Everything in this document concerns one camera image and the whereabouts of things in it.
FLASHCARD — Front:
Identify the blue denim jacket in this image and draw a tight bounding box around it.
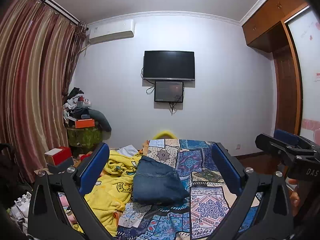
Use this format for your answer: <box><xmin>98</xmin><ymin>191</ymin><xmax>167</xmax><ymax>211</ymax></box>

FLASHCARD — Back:
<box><xmin>132</xmin><ymin>156</ymin><xmax>189</xmax><ymax>205</ymax></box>

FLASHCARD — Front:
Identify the person's right hand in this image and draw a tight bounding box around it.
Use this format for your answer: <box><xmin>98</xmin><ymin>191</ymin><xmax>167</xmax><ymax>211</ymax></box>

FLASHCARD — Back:
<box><xmin>288</xmin><ymin>178</ymin><xmax>300</xmax><ymax>216</ymax></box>

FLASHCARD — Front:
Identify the red and white box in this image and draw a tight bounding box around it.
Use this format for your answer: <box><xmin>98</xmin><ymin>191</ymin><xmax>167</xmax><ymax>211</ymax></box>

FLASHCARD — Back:
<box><xmin>44</xmin><ymin>146</ymin><xmax>74</xmax><ymax>174</ymax></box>

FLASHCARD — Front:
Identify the brown wooden door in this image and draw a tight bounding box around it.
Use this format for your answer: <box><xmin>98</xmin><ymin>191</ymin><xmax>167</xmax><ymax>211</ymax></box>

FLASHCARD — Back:
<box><xmin>272</xmin><ymin>45</ymin><xmax>302</xmax><ymax>134</ymax></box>

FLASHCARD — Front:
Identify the red plush item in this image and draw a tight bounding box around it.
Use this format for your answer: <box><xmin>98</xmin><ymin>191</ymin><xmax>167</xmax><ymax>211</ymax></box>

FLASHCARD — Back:
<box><xmin>79</xmin><ymin>153</ymin><xmax>91</xmax><ymax>161</ymax></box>

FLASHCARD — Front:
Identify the blue patchwork bedspread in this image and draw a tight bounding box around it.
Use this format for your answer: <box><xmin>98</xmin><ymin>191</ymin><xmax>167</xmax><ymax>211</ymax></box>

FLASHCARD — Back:
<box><xmin>116</xmin><ymin>138</ymin><xmax>263</xmax><ymax>240</ymax></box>

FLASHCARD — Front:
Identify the yellow cartoon fleece blanket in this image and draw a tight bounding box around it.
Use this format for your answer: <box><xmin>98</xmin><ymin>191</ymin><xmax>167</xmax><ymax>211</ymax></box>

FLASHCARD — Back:
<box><xmin>85</xmin><ymin>150</ymin><xmax>142</xmax><ymax>237</ymax></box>

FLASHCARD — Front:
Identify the orange box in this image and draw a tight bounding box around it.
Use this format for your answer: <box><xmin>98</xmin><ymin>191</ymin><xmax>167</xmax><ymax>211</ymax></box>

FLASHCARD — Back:
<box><xmin>75</xmin><ymin>119</ymin><xmax>95</xmax><ymax>129</ymax></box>

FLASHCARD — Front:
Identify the dark green cushion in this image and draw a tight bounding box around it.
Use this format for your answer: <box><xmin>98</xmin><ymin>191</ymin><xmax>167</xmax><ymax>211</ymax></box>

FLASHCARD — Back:
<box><xmin>88</xmin><ymin>109</ymin><xmax>112</xmax><ymax>132</ymax></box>

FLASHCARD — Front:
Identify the brown upper wardrobe cabinet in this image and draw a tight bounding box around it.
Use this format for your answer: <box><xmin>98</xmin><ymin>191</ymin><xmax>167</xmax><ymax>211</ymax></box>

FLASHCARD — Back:
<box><xmin>242</xmin><ymin>0</ymin><xmax>307</xmax><ymax>53</ymax></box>

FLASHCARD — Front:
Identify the yellow pillow behind bed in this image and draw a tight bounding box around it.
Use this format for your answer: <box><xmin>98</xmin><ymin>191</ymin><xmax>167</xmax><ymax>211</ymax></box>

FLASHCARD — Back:
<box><xmin>152</xmin><ymin>130</ymin><xmax>177</xmax><ymax>140</ymax></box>

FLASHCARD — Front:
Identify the striped red beige curtain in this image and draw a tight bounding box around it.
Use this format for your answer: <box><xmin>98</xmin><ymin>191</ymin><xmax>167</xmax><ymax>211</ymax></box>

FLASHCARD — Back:
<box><xmin>1</xmin><ymin>0</ymin><xmax>86</xmax><ymax>182</ymax></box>

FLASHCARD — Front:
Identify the white air conditioner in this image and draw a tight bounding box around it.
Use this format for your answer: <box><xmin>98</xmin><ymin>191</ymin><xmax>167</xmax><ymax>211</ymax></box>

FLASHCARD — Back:
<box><xmin>88</xmin><ymin>20</ymin><xmax>135</xmax><ymax>44</ymax></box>

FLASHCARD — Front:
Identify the small black wall monitor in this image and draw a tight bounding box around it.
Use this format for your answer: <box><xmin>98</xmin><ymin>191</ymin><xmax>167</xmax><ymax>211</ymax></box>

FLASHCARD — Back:
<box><xmin>154</xmin><ymin>81</ymin><xmax>184</xmax><ymax>103</ymax></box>

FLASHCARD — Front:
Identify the wall-mounted black television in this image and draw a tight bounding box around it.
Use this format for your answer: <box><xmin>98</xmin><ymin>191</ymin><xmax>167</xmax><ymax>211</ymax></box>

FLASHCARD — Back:
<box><xmin>142</xmin><ymin>50</ymin><xmax>195</xmax><ymax>81</ymax></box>

